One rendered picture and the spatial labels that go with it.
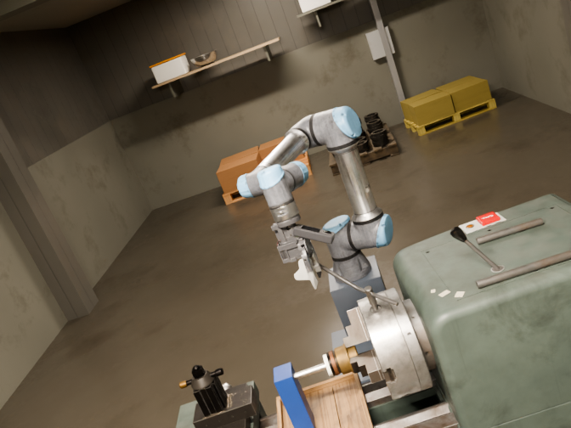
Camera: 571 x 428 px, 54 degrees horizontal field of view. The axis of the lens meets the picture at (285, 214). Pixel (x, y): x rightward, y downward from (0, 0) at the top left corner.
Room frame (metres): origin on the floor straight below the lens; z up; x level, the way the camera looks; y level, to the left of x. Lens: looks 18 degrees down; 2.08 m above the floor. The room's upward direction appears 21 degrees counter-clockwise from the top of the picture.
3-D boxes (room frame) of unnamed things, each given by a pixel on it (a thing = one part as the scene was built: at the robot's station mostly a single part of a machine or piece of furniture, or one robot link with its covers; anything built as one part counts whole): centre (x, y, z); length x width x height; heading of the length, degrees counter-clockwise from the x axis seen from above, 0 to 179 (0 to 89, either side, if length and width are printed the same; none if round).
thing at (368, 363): (1.41, -0.07, 1.08); 0.12 x 0.11 x 0.05; 176
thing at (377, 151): (7.72, -1.34, 0.24); 1.36 x 0.96 x 0.49; 171
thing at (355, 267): (2.01, -0.16, 1.15); 0.15 x 0.15 x 0.10
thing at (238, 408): (1.62, 0.42, 1.00); 0.20 x 0.10 x 0.05; 86
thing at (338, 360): (1.50, 0.00, 1.08); 0.09 x 0.09 x 0.09; 86
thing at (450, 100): (7.77, -2.68, 0.20); 1.17 x 0.85 x 0.41; 81
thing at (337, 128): (1.93, -0.28, 1.47); 0.15 x 0.12 x 0.55; 56
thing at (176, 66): (8.56, 0.78, 2.00); 0.48 x 0.40 x 0.27; 81
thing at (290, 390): (1.52, 0.19, 1.00); 0.08 x 0.06 x 0.23; 176
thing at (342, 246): (2.00, -0.17, 1.27); 0.13 x 0.12 x 0.14; 56
